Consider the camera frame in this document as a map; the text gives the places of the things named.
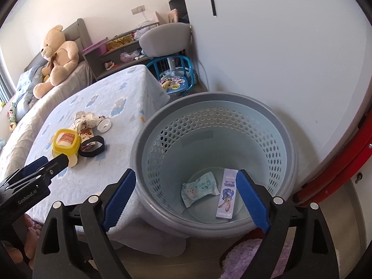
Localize pink plastic box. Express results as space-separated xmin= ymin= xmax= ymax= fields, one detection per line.
xmin=84 ymin=38 xmax=109 ymax=56

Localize grey chair back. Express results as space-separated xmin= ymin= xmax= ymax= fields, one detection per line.
xmin=139 ymin=22 xmax=193 ymax=59

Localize yellow white wrapper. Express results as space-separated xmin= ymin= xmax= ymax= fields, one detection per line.
xmin=52 ymin=128 xmax=82 ymax=156

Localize person's left hand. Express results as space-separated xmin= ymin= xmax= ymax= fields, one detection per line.
xmin=24 ymin=213 xmax=40 ymax=269

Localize small doll toy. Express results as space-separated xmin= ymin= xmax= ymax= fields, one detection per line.
xmin=7 ymin=102 xmax=19 ymax=131

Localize black ring band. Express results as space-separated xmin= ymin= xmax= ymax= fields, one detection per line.
xmin=79 ymin=136 xmax=105 ymax=158

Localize grey bed headboard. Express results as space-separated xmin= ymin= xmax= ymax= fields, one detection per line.
xmin=23 ymin=18 xmax=93 ymax=73

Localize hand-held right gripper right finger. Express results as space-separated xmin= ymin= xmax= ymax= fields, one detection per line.
xmin=235 ymin=169 xmax=340 ymax=279

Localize paper cup with orange print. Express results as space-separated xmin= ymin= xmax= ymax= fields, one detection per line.
xmin=56 ymin=132 xmax=80 ymax=167

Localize beige teddy bear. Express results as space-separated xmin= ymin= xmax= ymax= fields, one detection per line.
xmin=33 ymin=25 xmax=80 ymax=99

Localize cartoon print toothpaste box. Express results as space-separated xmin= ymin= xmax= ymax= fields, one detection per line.
xmin=216 ymin=169 xmax=239 ymax=220

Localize purple fluffy rug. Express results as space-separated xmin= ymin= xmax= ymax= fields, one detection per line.
xmin=219 ymin=229 xmax=291 ymax=279

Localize red hoop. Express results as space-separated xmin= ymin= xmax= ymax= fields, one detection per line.
xmin=292 ymin=116 xmax=372 ymax=207

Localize pink plastic bag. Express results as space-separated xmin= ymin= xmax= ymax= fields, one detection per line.
xmin=120 ymin=50 xmax=140 ymax=62

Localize bed with beige sheet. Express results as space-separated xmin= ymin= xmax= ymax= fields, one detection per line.
xmin=0 ymin=61 xmax=96 ymax=178

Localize cartoon print snack wrapper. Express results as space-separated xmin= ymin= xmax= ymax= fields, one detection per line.
xmin=78 ymin=129 xmax=95 ymax=152

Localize white wardrobe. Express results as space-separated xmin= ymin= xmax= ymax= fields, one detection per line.
xmin=163 ymin=0 xmax=372 ymax=186

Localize grey curtain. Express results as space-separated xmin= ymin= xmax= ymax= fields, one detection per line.
xmin=0 ymin=64 xmax=16 ymax=102

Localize blue printed pillow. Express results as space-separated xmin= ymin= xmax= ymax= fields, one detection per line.
xmin=13 ymin=65 xmax=44 ymax=123

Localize blue printed blanket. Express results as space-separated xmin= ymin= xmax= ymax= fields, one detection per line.
xmin=27 ymin=64 xmax=186 ymax=253

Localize grey perforated plastic basket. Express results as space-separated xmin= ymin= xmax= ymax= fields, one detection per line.
xmin=130 ymin=92 xmax=299 ymax=238

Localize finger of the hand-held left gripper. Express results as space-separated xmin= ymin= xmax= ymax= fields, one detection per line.
xmin=0 ymin=156 xmax=49 ymax=187
xmin=27 ymin=153 xmax=70 ymax=185

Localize pink books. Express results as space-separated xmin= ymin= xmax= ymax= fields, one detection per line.
xmin=154 ymin=9 xmax=178 ymax=25

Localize white paper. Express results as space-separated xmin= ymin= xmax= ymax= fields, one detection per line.
xmin=70 ymin=111 xmax=103 ymax=131

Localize white bags pile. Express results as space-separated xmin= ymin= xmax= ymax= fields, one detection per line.
xmin=136 ymin=25 xmax=159 ymax=37

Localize pale blue wipe packet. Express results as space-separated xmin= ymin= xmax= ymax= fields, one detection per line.
xmin=181 ymin=172 xmax=220 ymax=208

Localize gold foil packages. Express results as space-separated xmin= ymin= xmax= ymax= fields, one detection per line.
xmin=106 ymin=35 xmax=133 ymax=50

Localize white round cap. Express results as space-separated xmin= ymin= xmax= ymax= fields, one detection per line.
xmin=97 ymin=118 xmax=112 ymax=133

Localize blue child chair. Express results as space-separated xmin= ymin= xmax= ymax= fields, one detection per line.
xmin=145 ymin=55 xmax=196 ymax=97

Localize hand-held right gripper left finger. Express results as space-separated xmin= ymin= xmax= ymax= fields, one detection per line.
xmin=33 ymin=168 xmax=137 ymax=279

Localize grey shelf unit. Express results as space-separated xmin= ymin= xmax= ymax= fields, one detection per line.
xmin=82 ymin=22 xmax=160 ymax=80

